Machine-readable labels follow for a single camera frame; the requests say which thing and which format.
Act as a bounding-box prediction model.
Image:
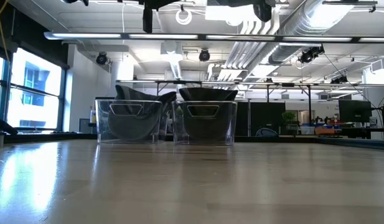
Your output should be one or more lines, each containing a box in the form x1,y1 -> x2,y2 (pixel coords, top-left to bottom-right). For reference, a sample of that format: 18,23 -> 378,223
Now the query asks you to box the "dark cabinet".
78,118 -> 96,134

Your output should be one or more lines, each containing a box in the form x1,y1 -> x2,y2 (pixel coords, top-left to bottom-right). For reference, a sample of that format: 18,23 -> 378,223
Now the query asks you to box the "black room partition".
250,101 -> 286,137

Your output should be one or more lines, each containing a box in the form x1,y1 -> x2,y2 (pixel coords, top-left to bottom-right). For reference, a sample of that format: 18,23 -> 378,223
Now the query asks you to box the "white ceiling unit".
205,4 -> 275,22

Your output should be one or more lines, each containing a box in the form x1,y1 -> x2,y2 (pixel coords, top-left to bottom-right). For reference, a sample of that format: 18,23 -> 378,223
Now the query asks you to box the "black aluminium table frame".
0,132 -> 384,152

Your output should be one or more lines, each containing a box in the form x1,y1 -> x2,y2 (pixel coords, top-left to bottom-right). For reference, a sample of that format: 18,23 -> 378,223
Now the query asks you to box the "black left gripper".
138,0 -> 180,34

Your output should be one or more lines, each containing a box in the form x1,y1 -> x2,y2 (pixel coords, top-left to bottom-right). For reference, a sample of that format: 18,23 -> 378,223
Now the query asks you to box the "background green plant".
281,111 -> 298,135

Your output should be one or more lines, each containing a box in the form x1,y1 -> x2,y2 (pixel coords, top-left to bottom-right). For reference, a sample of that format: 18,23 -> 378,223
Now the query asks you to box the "silver ventilation duct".
266,0 -> 356,65

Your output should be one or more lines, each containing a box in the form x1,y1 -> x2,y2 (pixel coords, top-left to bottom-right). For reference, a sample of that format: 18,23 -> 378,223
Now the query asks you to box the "dark olive baseball cap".
182,100 -> 233,141

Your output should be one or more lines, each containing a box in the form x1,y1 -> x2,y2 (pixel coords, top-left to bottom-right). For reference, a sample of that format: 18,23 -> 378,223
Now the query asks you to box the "background black rig frame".
116,79 -> 363,102

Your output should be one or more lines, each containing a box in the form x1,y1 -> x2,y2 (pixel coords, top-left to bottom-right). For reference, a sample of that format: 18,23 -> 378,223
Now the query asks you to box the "white ceiling vent duct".
160,41 -> 184,80

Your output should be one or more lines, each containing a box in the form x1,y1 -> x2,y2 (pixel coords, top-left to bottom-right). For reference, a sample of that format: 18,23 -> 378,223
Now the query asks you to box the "long ceiling light bar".
44,30 -> 384,44

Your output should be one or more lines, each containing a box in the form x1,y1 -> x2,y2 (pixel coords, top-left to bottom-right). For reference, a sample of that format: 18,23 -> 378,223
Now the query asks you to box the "dark window frame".
0,46 -> 68,133

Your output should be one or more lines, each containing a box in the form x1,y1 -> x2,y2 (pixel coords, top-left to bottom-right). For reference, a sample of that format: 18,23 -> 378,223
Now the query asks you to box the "white ceiling pipe bundle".
207,12 -> 283,97

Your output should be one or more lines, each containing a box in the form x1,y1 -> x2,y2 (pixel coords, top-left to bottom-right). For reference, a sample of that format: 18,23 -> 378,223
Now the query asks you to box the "white cable coil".
175,8 -> 193,26

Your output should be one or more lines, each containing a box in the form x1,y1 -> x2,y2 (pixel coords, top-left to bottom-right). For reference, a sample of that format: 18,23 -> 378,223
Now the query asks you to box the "yellow hanging cable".
0,0 -> 11,63

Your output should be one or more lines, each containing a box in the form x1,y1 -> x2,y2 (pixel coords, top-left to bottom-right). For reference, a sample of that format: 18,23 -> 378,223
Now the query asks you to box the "dark office chair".
255,127 -> 279,138

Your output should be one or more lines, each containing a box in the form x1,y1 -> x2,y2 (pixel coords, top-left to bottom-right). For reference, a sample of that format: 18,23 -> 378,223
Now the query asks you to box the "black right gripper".
210,0 -> 275,22

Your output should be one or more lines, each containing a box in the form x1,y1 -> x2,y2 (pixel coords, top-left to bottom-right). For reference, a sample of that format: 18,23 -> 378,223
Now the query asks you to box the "clear plastic bin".
95,98 -> 167,145
172,100 -> 238,147

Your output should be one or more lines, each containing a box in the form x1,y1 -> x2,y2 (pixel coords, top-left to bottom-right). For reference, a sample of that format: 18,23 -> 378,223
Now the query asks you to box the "black ceiling camera cluster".
330,75 -> 350,85
298,45 -> 325,64

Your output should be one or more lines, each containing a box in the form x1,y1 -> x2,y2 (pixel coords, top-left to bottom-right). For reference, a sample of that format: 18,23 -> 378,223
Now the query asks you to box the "cluttered background desk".
299,118 -> 384,139

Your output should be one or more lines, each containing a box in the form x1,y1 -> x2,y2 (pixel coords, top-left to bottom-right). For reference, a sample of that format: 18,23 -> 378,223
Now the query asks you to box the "black monitor on arm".
338,99 -> 373,123

